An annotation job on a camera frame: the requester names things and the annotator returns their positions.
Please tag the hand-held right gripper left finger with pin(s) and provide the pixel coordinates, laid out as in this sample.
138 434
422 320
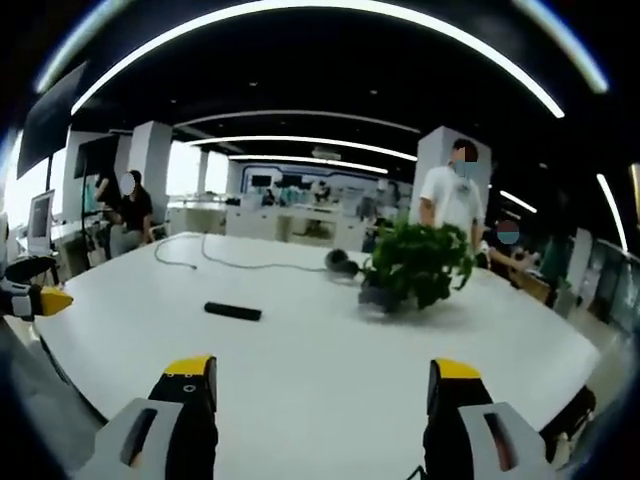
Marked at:
165 425

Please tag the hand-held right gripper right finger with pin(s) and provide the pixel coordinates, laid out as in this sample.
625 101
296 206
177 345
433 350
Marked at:
475 425

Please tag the black remote control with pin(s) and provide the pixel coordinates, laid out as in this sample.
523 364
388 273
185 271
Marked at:
233 311

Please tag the computer monitor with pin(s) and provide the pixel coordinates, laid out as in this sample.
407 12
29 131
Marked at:
41 220

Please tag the black office chair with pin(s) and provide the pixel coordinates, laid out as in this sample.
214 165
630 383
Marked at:
570 422

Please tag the green potted plant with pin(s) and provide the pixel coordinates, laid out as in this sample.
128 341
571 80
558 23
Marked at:
417 265

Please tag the black headphones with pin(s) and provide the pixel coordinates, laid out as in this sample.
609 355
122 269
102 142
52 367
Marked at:
341 263

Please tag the black wall screen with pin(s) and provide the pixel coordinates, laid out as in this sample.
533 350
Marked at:
47 122

